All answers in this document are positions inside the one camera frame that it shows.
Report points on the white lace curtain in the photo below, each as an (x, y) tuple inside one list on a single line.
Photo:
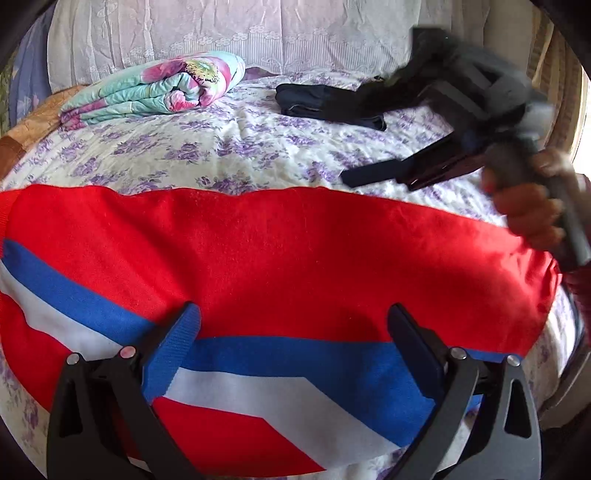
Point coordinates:
[(231, 32)]

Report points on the person's right hand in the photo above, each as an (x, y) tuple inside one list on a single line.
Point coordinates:
[(526, 207)]

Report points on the blue curtain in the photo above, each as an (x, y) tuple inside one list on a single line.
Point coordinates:
[(34, 60)]

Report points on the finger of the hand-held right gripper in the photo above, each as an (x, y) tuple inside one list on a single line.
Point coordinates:
[(369, 173), (438, 168)]

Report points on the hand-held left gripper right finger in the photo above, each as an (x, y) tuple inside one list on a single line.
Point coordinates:
[(412, 344)]

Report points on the folded turquoise floral quilt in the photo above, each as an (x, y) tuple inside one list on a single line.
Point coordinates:
[(152, 87)]

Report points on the red pants with blue-white stripes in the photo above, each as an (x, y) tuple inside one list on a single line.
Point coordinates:
[(277, 254)]

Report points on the folded dark navy garment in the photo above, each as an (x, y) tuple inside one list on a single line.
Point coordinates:
[(323, 104)]

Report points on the orange brown cloth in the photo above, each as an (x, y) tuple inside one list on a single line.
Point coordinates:
[(27, 129)]

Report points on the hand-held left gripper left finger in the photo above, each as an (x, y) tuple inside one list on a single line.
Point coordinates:
[(178, 341)]

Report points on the purple cloth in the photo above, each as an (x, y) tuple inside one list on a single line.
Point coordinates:
[(261, 74)]

